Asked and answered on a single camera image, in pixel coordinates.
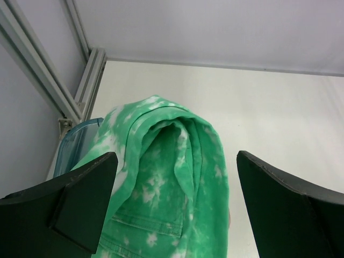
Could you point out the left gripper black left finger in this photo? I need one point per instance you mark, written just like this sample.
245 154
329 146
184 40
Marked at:
62 217

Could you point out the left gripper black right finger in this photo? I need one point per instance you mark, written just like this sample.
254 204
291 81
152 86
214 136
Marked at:
289 216

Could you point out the green white patterned trousers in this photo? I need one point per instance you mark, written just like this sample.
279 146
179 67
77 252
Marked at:
170 197

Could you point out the pink red garment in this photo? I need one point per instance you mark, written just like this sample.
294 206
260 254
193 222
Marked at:
229 219

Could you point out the teal laundry basket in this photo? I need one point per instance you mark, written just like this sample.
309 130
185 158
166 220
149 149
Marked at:
75 145

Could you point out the left aluminium frame posts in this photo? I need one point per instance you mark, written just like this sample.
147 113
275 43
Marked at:
66 72

